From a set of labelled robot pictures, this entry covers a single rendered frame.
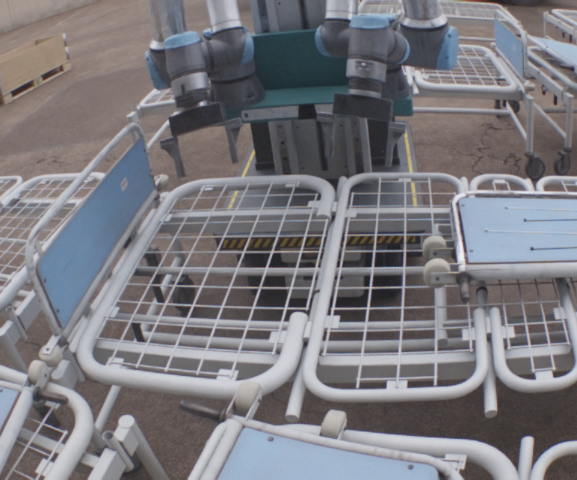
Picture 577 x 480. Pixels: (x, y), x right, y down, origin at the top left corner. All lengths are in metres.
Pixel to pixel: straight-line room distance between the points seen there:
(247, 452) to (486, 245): 0.73
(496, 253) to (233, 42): 0.84
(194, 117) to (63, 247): 0.44
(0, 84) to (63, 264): 5.66
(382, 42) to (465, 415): 1.06
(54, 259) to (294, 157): 1.06
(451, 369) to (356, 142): 1.06
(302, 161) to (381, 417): 0.99
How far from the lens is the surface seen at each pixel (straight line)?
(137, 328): 1.62
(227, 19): 1.51
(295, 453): 0.91
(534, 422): 1.70
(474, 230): 1.39
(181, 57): 1.35
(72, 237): 1.42
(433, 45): 1.64
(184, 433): 1.74
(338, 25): 1.45
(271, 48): 1.91
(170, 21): 1.72
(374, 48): 1.27
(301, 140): 2.10
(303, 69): 1.92
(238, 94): 1.81
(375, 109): 1.27
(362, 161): 2.07
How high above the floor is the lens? 1.32
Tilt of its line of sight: 33 degrees down
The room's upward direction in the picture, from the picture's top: 9 degrees counter-clockwise
